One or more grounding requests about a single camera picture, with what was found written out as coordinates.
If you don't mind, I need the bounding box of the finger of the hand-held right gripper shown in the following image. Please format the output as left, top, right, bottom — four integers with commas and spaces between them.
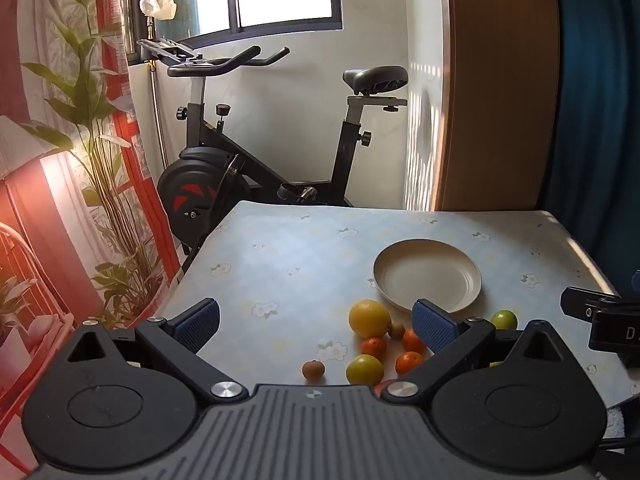
560, 285, 623, 322

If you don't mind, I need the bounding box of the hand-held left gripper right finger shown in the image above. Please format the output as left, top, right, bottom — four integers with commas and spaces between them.
381, 298, 568, 403

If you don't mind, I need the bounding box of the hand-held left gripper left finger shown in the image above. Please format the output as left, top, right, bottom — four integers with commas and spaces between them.
64, 297, 250, 402

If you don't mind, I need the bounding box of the orange tangerine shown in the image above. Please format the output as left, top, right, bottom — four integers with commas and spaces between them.
402, 328, 427, 355
361, 336, 389, 359
395, 351, 426, 376

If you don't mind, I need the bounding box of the beige plate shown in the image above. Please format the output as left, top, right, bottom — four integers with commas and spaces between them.
372, 238, 483, 316

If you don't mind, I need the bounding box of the large yellow lemon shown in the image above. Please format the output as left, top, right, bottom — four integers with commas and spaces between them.
348, 299, 392, 339

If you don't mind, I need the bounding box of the green lime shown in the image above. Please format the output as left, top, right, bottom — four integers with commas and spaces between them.
491, 309, 518, 332

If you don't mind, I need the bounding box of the yellow-green apple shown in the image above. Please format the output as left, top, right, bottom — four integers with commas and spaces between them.
346, 354, 385, 386

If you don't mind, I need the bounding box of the pale fluffy towel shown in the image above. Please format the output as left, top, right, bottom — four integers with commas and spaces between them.
605, 400, 628, 441

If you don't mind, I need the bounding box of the black exercise bike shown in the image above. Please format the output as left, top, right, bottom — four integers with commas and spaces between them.
137, 37, 411, 256

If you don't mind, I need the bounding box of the dark blue curtain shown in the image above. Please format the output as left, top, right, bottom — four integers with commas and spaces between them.
542, 0, 640, 296

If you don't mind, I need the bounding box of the plant printed curtain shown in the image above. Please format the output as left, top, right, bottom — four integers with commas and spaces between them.
0, 0, 183, 461

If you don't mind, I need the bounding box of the metal pipe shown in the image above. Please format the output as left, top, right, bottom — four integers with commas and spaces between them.
145, 20, 168, 171

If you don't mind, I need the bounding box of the wooden cabinet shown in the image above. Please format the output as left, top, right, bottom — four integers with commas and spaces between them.
432, 0, 561, 213

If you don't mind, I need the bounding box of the white plastic bag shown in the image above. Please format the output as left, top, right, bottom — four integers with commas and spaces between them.
139, 0, 177, 22

